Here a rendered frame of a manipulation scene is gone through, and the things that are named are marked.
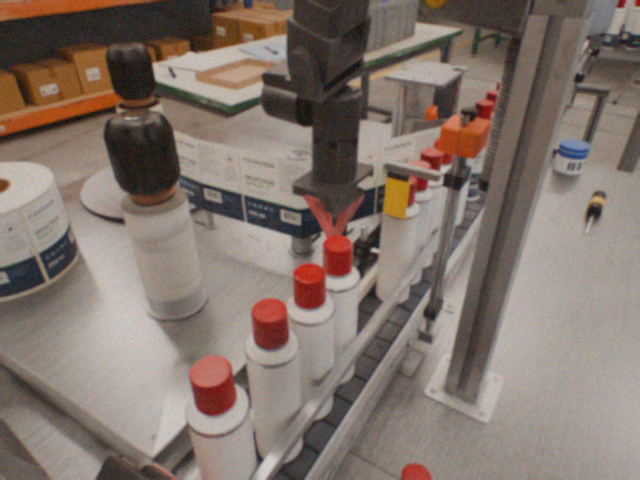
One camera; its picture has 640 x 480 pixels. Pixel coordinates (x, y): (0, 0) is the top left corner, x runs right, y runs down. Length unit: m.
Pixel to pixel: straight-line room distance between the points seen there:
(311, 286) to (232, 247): 0.43
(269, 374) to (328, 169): 0.25
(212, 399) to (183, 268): 0.33
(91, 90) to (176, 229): 3.84
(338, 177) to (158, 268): 0.28
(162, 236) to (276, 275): 0.22
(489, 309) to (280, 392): 0.26
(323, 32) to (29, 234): 0.55
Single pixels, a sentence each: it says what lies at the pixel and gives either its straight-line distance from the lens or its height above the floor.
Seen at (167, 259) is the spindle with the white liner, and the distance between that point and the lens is 0.68.
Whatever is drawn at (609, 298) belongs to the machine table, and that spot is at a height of 0.83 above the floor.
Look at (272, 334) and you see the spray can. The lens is 0.43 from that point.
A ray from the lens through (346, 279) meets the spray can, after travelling 0.52.
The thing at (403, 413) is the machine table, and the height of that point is 0.83.
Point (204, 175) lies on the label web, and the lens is 0.87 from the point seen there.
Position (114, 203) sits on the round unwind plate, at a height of 0.89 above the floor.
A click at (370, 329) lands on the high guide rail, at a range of 0.58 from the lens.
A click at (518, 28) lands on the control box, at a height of 1.30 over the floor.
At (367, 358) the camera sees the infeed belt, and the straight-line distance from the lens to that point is 0.66.
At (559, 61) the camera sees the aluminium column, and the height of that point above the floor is 1.27.
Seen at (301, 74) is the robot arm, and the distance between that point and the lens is 0.51.
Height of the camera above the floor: 1.37
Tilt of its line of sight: 34 degrees down
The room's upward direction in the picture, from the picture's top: straight up
